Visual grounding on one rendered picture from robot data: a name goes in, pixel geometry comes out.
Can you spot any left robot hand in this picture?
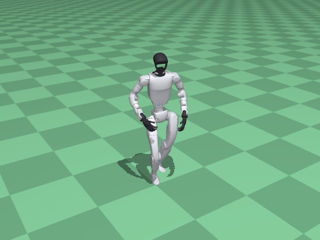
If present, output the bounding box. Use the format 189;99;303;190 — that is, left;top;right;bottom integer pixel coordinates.
178;110;188;132

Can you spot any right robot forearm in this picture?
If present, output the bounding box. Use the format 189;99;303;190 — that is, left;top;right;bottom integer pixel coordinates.
128;94;144;120

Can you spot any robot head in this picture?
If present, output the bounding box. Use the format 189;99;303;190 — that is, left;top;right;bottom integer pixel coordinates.
152;52;168;77

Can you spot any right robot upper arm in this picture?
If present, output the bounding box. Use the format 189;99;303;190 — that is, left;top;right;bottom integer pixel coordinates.
129;75;150;101

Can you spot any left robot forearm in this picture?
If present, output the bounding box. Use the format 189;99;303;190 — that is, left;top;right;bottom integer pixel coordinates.
180;90;188;115

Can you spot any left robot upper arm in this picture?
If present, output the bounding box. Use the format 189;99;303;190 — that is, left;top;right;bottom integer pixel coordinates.
170;72;185;98

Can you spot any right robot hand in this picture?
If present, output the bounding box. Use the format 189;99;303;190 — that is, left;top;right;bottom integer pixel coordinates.
140;113;158;132

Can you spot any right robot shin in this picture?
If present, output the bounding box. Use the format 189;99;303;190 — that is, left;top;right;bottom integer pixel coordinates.
150;154;160;175

